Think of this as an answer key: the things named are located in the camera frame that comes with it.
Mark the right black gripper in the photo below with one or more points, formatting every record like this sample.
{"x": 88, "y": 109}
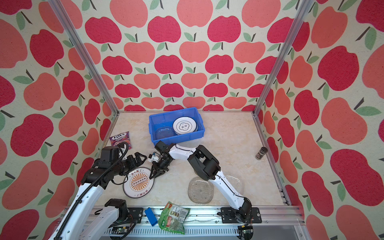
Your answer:
{"x": 154, "y": 171}

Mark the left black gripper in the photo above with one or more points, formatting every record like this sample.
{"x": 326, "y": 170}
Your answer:
{"x": 133, "y": 164}

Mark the orange sunburst plate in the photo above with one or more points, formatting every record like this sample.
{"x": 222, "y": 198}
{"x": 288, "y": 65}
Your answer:
{"x": 138, "y": 185}

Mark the clear glass plate bottom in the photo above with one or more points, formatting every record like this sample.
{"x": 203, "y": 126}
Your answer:
{"x": 200, "y": 191}

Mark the clear glass plate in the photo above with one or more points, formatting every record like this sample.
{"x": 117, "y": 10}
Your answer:
{"x": 200, "y": 191}
{"x": 236, "y": 181}
{"x": 164, "y": 132}

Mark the white plate black emblem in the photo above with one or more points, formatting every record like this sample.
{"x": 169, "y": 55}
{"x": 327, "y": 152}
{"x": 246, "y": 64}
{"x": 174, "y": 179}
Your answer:
{"x": 184, "y": 125}

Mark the clear glass plate top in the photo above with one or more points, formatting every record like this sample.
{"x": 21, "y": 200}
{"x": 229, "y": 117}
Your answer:
{"x": 164, "y": 132}

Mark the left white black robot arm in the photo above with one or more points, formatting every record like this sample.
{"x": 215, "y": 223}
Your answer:
{"x": 114, "y": 161}

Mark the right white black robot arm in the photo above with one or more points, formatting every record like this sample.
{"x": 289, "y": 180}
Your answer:
{"x": 207, "y": 167}

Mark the blue plastic bin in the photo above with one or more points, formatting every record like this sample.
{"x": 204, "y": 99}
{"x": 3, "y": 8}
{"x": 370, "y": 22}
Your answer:
{"x": 157, "y": 121}

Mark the Fox's berries candy bag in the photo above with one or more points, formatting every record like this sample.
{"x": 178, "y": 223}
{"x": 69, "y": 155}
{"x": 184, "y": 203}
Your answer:
{"x": 121, "y": 138}

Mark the blue rectangular block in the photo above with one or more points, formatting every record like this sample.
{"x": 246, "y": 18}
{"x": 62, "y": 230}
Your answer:
{"x": 151, "y": 217}

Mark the green snack packet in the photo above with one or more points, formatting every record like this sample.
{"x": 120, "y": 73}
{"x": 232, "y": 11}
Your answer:
{"x": 172, "y": 218}

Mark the small jar right side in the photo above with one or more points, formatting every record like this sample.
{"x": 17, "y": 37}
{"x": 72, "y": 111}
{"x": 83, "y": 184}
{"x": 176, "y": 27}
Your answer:
{"x": 261, "y": 153}

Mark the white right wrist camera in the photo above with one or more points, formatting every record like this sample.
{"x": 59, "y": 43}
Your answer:
{"x": 154, "y": 157}

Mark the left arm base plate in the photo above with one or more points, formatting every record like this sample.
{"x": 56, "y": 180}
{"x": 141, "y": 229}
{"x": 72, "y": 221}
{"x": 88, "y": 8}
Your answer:
{"x": 128, "y": 215}

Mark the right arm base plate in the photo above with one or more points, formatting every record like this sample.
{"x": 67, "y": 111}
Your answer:
{"x": 228, "y": 216}

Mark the aluminium front frame rail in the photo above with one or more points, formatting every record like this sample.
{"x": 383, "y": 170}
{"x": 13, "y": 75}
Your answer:
{"x": 279, "y": 223}

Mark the aluminium left corner post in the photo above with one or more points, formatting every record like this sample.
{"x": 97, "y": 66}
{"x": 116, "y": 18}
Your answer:
{"x": 71, "y": 31}

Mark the aluminium corner post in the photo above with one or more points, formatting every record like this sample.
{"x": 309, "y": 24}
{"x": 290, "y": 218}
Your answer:
{"x": 303, "y": 10}
{"x": 71, "y": 31}

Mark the aluminium right corner post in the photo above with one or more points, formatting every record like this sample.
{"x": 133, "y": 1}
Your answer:
{"x": 303, "y": 10}

